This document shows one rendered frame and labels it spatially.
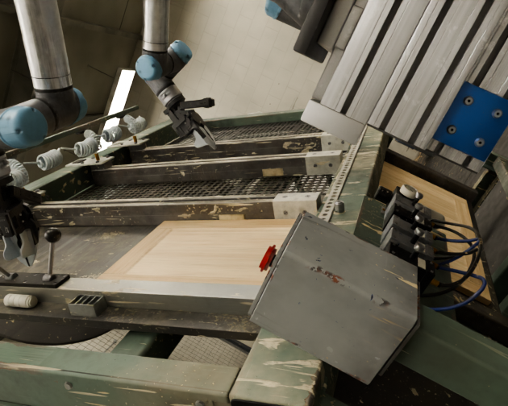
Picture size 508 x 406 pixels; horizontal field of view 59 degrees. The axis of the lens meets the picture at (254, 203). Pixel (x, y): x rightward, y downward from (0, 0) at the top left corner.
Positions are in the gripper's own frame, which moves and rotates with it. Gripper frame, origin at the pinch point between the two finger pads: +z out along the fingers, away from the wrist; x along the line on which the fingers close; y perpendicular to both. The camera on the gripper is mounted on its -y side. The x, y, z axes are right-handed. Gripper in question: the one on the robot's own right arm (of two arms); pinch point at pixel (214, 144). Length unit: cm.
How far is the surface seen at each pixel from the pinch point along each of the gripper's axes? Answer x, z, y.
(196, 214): 24.3, 15.5, 9.5
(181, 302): 68, 29, 3
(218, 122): -123, -24, 33
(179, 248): 41.9, 20.2, 10.5
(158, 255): 46, 18, 15
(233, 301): 69, 34, -8
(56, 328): 2, 17, 105
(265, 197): 22.8, 23.9, -10.8
